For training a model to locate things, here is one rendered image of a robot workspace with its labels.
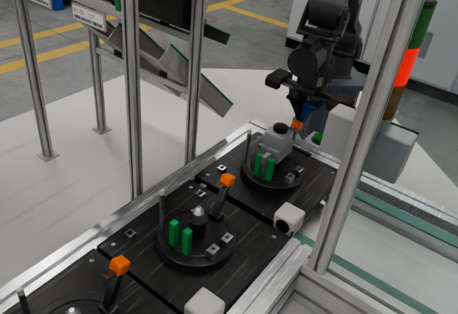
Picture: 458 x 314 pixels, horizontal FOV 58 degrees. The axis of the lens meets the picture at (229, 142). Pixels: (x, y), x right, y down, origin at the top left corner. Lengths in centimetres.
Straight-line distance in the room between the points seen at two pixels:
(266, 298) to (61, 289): 32
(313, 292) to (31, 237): 56
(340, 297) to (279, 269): 11
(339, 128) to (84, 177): 65
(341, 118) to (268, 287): 30
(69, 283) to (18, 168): 48
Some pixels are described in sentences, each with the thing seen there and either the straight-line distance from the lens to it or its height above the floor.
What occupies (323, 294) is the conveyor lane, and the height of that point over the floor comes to 92.
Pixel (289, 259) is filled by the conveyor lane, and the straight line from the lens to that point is 77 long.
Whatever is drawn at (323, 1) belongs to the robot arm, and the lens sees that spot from 82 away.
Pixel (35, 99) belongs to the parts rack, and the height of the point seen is 103.
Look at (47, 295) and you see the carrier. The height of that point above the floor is 97.
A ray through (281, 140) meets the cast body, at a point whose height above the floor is 108.
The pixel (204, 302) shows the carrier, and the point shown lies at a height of 99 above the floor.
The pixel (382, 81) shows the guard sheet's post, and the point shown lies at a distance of 54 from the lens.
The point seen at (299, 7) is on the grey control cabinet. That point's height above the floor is 42.
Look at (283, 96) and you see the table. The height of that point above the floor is 86.
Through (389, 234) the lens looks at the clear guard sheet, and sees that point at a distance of 66.
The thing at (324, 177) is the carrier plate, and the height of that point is 97.
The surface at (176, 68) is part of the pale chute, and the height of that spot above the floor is 116.
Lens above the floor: 153
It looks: 34 degrees down
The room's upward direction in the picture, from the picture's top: 7 degrees clockwise
